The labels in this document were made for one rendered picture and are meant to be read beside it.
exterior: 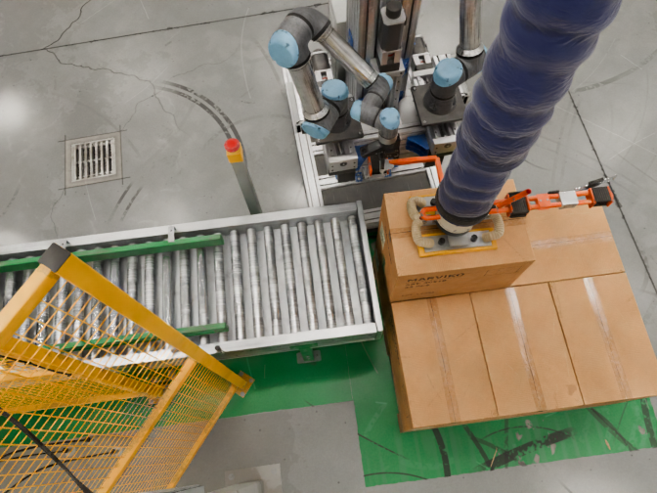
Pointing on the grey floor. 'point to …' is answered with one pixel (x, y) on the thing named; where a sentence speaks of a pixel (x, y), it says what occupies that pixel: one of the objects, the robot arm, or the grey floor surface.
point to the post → (244, 180)
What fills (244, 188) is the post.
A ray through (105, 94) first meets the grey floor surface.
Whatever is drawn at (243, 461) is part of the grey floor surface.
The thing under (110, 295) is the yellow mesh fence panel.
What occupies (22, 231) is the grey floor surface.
